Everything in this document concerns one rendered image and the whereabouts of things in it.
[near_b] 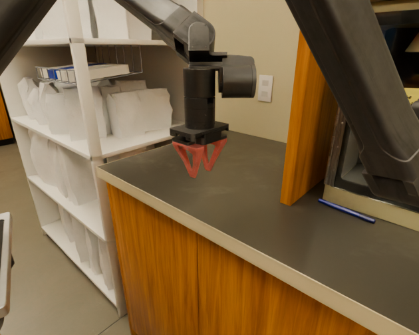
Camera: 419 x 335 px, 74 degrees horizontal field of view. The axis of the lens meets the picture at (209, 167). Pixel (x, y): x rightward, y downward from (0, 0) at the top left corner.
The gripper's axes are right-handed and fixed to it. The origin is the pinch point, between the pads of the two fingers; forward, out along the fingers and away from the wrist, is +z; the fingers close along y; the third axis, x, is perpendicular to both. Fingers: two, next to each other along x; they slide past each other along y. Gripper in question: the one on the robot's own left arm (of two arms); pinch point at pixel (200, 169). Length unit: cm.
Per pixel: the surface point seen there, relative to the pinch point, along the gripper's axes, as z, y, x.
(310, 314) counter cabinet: 27.1, 6.4, -24.1
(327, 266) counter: 15.6, 8.5, -25.0
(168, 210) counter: 17.3, 3.3, 15.4
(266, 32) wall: -29, 76, 34
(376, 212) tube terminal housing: 14.2, 33.4, -27.2
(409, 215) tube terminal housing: 12.2, 33.4, -33.6
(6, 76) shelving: -8, 13, 178
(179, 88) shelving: -2, 75, 88
